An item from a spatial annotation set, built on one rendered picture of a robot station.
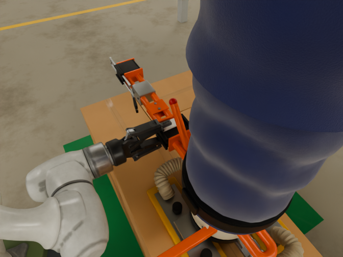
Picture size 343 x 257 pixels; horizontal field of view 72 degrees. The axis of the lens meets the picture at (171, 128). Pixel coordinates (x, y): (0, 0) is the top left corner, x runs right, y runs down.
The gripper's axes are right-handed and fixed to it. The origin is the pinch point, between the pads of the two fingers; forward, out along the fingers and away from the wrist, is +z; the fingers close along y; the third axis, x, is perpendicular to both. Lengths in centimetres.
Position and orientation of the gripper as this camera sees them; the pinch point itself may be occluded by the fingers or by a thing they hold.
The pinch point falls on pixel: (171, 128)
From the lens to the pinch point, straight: 74.1
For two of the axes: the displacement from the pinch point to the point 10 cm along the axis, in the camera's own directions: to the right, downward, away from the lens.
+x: 5.0, 6.5, -5.7
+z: 8.7, -3.7, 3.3
